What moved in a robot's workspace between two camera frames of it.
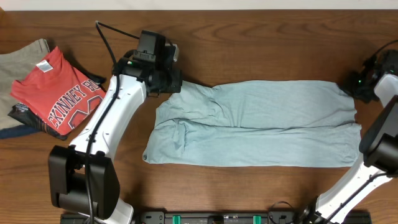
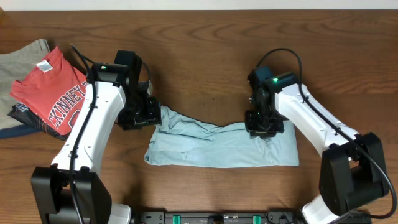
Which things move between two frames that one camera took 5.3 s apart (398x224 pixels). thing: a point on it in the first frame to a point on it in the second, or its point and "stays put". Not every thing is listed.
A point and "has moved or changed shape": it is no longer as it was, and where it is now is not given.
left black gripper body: (168, 81) to (142, 111)
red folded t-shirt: (58, 93) stays put
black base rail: (221, 217) stays put
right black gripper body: (356, 86) to (263, 122)
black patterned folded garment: (25, 113) stays put
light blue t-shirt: (257, 123) has moved or changed shape
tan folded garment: (15, 60) stays put
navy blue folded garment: (17, 131) stays put
